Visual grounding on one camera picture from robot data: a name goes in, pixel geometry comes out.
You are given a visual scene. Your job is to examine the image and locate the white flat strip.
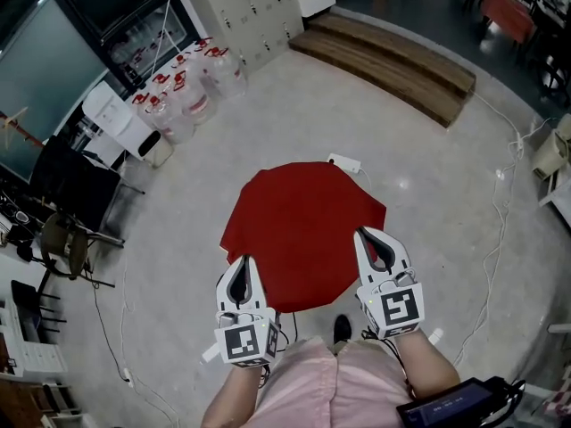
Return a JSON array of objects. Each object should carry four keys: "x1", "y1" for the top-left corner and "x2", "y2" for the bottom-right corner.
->
[{"x1": 201, "y1": 342, "x2": 223, "y2": 366}]

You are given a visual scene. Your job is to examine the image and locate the wooden step platform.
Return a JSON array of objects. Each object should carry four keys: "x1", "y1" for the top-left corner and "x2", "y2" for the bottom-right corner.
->
[{"x1": 288, "y1": 12, "x2": 477, "y2": 128}]

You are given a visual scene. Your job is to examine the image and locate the person's black right shoe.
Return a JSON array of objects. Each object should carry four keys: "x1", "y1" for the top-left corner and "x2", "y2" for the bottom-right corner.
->
[{"x1": 333, "y1": 313, "x2": 353, "y2": 345}]

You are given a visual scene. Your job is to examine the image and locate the reddish cloth covered table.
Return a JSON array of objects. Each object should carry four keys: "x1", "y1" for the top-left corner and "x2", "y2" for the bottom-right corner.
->
[{"x1": 479, "y1": 0, "x2": 539, "y2": 46}]

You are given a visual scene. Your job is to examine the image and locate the red tablecloth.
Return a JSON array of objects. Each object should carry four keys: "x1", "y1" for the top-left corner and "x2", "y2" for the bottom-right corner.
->
[{"x1": 219, "y1": 161, "x2": 388, "y2": 315}]

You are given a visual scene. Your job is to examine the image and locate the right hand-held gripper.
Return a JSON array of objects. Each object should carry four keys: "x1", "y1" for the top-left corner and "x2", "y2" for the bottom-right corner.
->
[{"x1": 354, "y1": 226, "x2": 426, "y2": 341}]

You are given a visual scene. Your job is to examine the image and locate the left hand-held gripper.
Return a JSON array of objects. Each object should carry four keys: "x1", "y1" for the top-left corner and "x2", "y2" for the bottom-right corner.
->
[{"x1": 213, "y1": 256, "x2": 282, "y2": 369}]

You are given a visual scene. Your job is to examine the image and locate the large white power strip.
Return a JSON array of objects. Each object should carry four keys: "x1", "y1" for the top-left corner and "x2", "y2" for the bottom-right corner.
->
[{"x1": 327, "y1": 152, "x2": 362, "y2": 174}]

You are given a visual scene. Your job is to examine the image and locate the person's left forearm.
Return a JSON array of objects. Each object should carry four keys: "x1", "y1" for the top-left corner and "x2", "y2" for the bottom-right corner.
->
[{"x1": 201, "y1": 366, "x2": 269, "y2": 428}]

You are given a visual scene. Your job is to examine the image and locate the wooden coat rack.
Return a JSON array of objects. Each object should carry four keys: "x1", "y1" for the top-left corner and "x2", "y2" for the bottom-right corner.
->
[{"x1": 0, "y1": 107, "x2": 48, "y2": 146}]

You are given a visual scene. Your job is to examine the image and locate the cluster of clear water jugs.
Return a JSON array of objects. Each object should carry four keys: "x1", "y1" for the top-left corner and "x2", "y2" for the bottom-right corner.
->
[{"x1": 131, "y1": 36, "x2": 250, "y2": 145}]

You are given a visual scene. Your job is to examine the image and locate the red white checkered cloth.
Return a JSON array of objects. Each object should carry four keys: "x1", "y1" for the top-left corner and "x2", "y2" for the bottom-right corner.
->
[{"x1": 544, "y1": 383, "x2": 571, "y2": 425}]

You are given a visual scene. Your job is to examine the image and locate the white water dispenser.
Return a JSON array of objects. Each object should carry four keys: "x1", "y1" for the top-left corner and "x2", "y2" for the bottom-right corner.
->
[{"x1": 81, "y1": 80, "x2": 151, "y2": 153}]

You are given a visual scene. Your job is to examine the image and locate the person's pink shirt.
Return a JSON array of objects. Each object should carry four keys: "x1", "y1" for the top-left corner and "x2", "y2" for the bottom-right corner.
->
[{"x1": 249, "y1": 335, "x2": 411, "y2": 428}]

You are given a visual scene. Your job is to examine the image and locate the black screen device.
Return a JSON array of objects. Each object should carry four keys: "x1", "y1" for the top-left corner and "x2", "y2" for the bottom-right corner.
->
[{"x1": 395, "y1": 375, "x2": 525, "y2": 428}]

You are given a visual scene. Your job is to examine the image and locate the white floor cable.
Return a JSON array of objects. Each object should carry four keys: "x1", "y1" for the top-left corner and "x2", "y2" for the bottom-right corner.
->
[
  {"x1": 120, "y1": 256, "x2": 182, "y2": 428},
  {"x1": 452, "y1": 91, "x2": 559, "y2": 367}
]

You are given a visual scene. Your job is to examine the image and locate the small white waste bin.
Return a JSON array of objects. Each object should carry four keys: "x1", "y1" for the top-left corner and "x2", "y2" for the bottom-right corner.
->
[{"x1": 137, "y1": 129, "x2": 175, "y2": 169}]

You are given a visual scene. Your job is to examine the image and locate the brown wooden cabinet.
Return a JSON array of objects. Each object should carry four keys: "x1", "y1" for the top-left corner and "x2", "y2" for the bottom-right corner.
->
[{"x1": 0, "y1": 374, "x2": 59, "y2": 428}]

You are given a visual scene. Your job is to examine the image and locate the white shelving rack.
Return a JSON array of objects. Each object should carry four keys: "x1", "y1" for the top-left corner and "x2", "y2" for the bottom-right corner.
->
[{"x1": 537, "y1": 162, "x2": 571, "y2": 240}]

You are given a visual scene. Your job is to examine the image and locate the beige pedal bin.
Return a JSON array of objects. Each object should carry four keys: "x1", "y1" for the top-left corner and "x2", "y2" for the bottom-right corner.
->
[{"x1": 533, "y1": 113, "x2": 571, "y2": 180}]

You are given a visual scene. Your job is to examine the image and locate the person's khaki trousers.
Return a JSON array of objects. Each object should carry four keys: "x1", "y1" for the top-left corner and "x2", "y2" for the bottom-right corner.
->
[{"x1": 330, "y1": 339, "x2": 393, "y2": 360}]

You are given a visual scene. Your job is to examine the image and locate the person's right forearm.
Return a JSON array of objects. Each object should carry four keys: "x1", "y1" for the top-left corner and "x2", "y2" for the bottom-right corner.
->
[{"x1": 394, "y1": 330, "x2": 460, "y2": 400}]

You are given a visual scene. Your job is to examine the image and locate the white drawer cabinet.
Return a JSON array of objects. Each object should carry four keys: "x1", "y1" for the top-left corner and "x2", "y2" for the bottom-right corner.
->
[{"x1": 0, "y1": 299, "x2": 69, "y2": 379}]

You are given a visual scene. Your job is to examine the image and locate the black mesh office chair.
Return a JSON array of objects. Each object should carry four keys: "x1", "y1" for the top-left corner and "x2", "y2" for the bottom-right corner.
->
[{"x1": 29, "y1": 135, "x2": 146, "y2": 249}]

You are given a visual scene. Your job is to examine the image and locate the black framed window wall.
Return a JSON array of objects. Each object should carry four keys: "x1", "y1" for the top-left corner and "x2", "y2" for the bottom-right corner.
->
[{"x1": 0, "y1": 0, "x2": 200, "y2": 182}]

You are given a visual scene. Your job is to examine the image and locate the grey locker cabinet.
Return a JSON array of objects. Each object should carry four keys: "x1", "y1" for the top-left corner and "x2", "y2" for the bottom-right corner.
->
[{"x1": 195, "y1": 0, "x2": 305, "y2": 69}]

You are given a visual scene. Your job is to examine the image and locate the black swivel chair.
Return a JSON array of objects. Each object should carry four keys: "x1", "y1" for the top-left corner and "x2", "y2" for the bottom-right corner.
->
[{"x1": 517, "y1": 0, "x2": 571, "y2": 106}]

